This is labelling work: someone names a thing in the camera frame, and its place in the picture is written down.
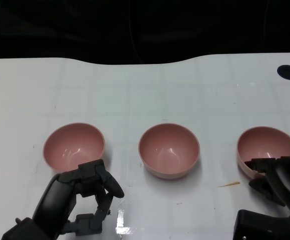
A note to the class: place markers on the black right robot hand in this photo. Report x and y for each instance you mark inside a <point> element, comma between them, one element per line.
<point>289,182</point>

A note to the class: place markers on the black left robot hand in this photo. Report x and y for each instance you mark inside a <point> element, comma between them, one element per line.
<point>56,197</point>

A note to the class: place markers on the pink bowl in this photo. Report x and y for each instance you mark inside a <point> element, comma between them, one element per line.
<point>168,152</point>
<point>267,145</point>
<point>72,147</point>

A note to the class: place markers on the thin tan strip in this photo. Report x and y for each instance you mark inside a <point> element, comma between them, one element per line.
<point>230,184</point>

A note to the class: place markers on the round black table grommet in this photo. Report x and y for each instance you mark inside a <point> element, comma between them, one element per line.
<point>288,72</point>

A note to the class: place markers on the black backdrop cloth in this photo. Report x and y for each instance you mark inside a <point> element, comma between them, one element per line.
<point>60,25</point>

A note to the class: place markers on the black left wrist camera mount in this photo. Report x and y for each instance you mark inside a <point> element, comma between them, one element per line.
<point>25,231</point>

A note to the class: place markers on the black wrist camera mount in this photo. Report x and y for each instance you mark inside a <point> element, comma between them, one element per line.
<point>264,227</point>
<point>25,231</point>

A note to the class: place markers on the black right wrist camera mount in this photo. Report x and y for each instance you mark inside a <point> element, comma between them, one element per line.
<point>264,227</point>

